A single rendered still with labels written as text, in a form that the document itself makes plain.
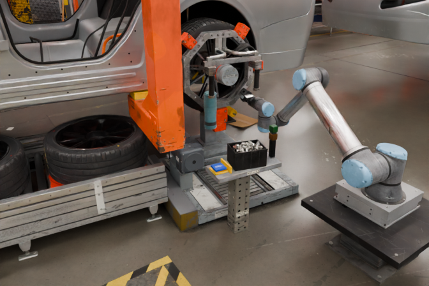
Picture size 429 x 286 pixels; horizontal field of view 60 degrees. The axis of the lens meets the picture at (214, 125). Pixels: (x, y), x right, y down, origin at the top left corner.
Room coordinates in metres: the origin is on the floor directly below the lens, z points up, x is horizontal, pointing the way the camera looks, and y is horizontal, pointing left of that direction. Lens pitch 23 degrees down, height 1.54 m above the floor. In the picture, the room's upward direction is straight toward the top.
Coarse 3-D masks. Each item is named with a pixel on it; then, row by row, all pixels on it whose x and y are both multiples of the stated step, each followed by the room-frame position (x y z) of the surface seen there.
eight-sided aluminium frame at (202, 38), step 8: (208, 32) 2.53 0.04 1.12; (216, 32) 2.52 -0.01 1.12; (224, 32) 2.54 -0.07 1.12; (232, 32) 2.57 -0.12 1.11; (200, 40) 2.46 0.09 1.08; (240, 40) 2.60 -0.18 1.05; (184, 56) 2.43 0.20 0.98; (192, 56) 2.43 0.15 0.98; (184, 64) 2.41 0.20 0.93; (184, 72) 2.41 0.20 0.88; (248, 72) 2.63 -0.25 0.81; (184, 80) 2.41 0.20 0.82; (248, 80) 2.63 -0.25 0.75; (184, 88) 2.40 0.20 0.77; (240, 88) 2.62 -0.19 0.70; (192, 96) 2.43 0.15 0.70; (232, 96) 2.64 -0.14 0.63; (200, 104) 2.46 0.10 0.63; (224, 104) 2.54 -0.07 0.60; (232, 104) 2.57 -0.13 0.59
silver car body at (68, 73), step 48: (0, 0) 3.63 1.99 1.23; (96, 0) 4.01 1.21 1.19; (192, 0) 2.60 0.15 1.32; (240, 0) 2.76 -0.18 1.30; (288, 0) 2.95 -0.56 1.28; (0, 48) 2.06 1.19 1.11; (48, 48) 2.93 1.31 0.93; (96, 48) 3.09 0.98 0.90; (144, 48) 2.46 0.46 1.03; (288, 48) 2.97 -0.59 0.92; (0, 96) 2.05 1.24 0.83; (48, 96) 2.16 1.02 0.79; (96, 96) 2.29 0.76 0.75
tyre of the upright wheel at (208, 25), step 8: (184, 24) 2.70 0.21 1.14; (192, 24) 2.62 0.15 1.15; (200, 24) 2.57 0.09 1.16; (208, 24) 2.58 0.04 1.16; (216, 24) 2.61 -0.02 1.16; (224, 24) 2.64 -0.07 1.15; (192, 32) 2.53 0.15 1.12; (200, 32) 2.55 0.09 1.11; (184, 48) 2.50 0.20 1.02; (184, 96) 2.49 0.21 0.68; (192, 104) 2.52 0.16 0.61
